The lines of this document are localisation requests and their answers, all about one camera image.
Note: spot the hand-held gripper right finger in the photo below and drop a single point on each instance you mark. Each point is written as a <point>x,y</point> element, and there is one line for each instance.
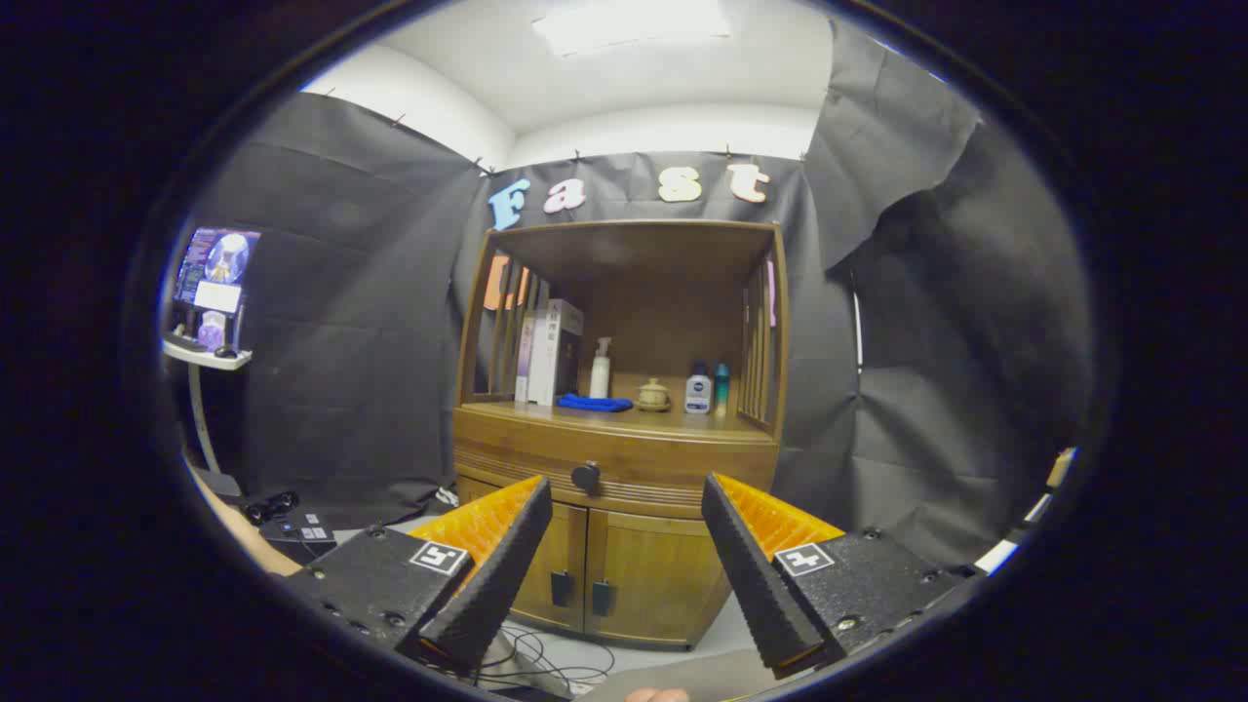
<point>756,585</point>

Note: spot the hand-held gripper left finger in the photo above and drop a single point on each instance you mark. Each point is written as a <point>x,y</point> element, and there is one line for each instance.
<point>497,575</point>

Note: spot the black round drawer knob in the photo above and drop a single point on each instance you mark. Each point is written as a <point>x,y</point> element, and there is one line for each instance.
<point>586,478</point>

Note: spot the wooden cabinet door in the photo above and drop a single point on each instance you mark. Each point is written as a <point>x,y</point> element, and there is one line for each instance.
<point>561,546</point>
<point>653,575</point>

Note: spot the wooden countertop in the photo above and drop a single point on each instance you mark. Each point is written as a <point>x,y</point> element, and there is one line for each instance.
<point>653,421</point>

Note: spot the wooden cabinet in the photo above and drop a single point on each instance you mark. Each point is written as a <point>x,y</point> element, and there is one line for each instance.
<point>663,322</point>

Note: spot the teal slim bottle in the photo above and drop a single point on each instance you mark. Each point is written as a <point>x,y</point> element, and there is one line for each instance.
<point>721,390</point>

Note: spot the blue folded cloth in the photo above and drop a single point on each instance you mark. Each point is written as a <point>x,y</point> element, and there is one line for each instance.
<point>595,403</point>

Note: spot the white lotion bottle blue cap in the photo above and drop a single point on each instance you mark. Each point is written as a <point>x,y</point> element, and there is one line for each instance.
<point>698,395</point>

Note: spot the black floor device box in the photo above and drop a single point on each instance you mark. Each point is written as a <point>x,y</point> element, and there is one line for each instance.
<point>292,531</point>

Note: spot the thin lilac book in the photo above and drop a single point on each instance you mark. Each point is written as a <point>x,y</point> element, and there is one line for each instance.
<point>524,361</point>

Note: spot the beige lidded teacup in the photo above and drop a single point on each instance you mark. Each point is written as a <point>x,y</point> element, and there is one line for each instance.
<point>652,395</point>

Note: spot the white pump bottle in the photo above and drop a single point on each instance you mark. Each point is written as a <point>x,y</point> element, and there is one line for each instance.
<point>600,375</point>

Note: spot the thick white book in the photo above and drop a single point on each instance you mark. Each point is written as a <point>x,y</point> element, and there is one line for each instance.
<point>551,356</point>

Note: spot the white monitor stand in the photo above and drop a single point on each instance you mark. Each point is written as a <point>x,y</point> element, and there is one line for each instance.
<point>200,356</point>

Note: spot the computer monitor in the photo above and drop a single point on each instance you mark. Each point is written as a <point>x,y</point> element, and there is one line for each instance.
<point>219,258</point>

